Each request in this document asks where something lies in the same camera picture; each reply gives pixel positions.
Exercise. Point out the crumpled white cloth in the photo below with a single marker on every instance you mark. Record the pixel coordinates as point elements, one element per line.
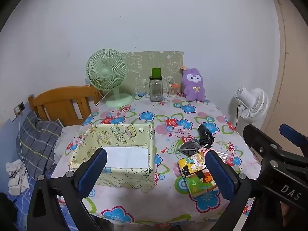
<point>16,178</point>

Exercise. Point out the wall socket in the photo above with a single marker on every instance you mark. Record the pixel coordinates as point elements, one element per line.
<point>19,107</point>

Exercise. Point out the purple plush bunny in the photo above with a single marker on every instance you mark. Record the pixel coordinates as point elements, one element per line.
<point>193,89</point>

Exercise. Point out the green cartoon tissue pack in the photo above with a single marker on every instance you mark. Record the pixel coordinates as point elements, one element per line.
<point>199,186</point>

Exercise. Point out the wooden bed headboard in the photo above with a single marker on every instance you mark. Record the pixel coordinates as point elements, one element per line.
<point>60,96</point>

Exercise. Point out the glass jar with green lid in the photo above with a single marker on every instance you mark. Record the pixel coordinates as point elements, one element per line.
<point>156,89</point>

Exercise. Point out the floral tablecloth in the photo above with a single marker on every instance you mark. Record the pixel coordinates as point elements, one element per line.
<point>144,122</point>

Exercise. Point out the dark cloth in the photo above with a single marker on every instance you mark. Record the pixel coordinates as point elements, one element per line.
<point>7,211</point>

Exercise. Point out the black sock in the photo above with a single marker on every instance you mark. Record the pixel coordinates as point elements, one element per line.
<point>204,134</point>

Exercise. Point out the yellow cartoon tissue pack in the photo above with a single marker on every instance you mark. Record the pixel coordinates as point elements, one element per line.
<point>191,166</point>

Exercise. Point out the green desk fan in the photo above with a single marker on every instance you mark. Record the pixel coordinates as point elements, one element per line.
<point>105,72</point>

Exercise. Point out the blue bed sheet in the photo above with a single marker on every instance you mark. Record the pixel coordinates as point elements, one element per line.
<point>21,204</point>

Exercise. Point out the grey sock bundle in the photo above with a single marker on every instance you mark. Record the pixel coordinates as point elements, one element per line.
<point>189,148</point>

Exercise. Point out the green patterned board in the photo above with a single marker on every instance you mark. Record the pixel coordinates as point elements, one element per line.
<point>144,62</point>

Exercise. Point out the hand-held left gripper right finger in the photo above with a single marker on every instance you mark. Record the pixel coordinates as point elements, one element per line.
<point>217,170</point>

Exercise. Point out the yellow cartoon fabric storage box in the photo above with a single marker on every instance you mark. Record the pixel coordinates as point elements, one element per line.
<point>125,132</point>

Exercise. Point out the beige door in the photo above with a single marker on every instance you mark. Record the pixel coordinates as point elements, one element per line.
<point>296,77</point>

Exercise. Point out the grey plaid pillow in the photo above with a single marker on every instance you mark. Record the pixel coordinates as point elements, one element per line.
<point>36,139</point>

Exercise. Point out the white standing fan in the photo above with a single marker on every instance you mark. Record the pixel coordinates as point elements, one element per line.
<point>255,103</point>

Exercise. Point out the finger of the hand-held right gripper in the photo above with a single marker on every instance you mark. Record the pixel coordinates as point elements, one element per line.
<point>262,142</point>
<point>293,136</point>

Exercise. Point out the small jar with orange lid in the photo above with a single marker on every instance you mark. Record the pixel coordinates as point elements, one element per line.
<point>173,91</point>

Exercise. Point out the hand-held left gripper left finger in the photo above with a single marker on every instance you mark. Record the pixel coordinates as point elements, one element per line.
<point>92,170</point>

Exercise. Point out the white paper sheet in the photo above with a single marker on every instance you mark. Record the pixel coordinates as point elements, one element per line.
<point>127,156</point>

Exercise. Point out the clear plastic bag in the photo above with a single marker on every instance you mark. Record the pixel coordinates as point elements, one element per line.
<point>225,157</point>

